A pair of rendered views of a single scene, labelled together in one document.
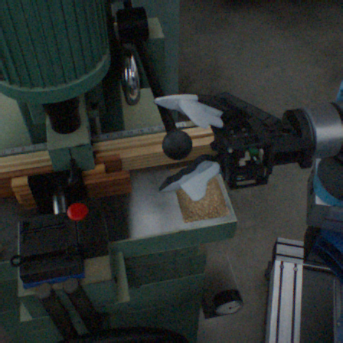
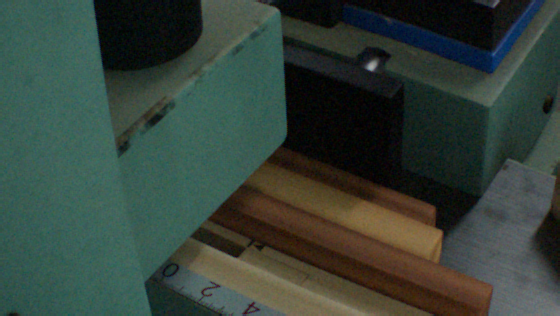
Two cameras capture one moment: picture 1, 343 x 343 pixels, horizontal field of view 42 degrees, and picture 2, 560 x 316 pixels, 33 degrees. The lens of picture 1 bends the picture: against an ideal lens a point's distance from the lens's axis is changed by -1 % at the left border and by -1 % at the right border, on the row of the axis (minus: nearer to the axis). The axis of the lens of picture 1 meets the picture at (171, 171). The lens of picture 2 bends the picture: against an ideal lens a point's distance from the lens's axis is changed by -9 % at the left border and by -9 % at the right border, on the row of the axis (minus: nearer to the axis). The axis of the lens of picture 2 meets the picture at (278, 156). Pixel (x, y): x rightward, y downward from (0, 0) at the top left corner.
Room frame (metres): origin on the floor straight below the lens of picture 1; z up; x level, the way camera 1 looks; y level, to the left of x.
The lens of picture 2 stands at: (0.73, 0.45, 1.25)
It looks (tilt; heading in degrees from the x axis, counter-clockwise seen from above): 40 degrees down; 227
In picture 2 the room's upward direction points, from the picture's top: 3 degrees counter-clockwise
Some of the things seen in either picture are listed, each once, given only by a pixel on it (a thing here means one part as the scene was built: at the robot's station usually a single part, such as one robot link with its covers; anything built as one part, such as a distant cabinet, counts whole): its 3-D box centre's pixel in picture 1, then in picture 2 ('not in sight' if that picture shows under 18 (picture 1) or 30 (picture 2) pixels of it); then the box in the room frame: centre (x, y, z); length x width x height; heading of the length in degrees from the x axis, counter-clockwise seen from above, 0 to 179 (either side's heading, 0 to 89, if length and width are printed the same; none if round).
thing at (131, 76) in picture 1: (129, 74); not in sight; (0.69, 0.08, 1.02); 0.12 x 0.03 x 0.12; 12
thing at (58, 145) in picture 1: (71, 134); (118, 152); (0.56, 0.18, 0.99); 0.14 x 0.07 x 0.09; 12
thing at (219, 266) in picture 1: (217, 285); not in sight; (0.46, -0.11, 0.58); 0.12 x 0.08 x 0.08; 12
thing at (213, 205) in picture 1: (199, 187); not in sight; (0.50, -0.05, 0.91); 0.12 x 0.09 x 0.03; 12
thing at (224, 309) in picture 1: (227, 302); not in sight; (0.39, -0.12, 0.65); 0.06 x 0.04 x 0.08; 102
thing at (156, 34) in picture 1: (140, 54); not in sight; (0.76, 0.06, 1.02); 0.09 x 0.07 x 0.12; 102
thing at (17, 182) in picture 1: (61, 183); (271, 221); (0.50, 0.20, 0.93); 0.17 x 0.02 x 0.05; 102
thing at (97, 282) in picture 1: (67, 262); (423, 70); (0.35, 0.17, 0.92); 0.15 x 0.13 x 0.09; 102
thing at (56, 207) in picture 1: (60, 204); (343, 104); (0.44, 0.19, 0.95); 0.09 x 0.07 x 0.09; 102
